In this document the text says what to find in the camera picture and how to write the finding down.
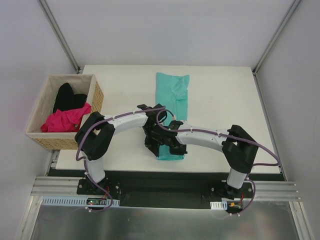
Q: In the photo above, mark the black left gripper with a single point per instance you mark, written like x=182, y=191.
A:
x=152, y=144

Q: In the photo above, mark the left white cable duct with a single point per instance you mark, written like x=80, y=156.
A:
x=68, y=201

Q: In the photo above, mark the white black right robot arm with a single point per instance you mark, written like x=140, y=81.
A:
x=238, y=147

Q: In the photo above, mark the aluminium post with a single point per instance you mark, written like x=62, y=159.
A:
x=59, y=35
x=293, y=7

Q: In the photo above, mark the teal t shirt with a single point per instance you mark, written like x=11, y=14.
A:
x=172, y=91

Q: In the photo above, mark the aluminium front frame rail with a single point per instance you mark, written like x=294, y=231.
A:
x=266, y=187

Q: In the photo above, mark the pink t shirt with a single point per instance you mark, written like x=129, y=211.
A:
x=68, y=121

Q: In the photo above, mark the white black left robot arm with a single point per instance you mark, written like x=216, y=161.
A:
x=95, y=135

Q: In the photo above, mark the right white cable duct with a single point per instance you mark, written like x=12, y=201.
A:
x=225, y=205

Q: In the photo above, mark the white cable duct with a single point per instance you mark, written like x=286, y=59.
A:
x=225, y=205
x=68, y=201

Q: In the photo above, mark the left rear aluminium post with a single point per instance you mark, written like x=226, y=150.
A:
x=59, y=35

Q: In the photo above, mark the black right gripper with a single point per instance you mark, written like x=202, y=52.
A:
x=166, y=139

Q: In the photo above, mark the right rear aluminium post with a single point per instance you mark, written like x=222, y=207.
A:
x=293, y=7

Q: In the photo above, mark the black t shirt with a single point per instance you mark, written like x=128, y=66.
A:
x=66, y=99

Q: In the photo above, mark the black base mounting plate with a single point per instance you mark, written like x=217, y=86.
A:
x=181, y=190

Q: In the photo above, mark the wicker laundry basket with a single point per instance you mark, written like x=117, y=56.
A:
x=80, y=83

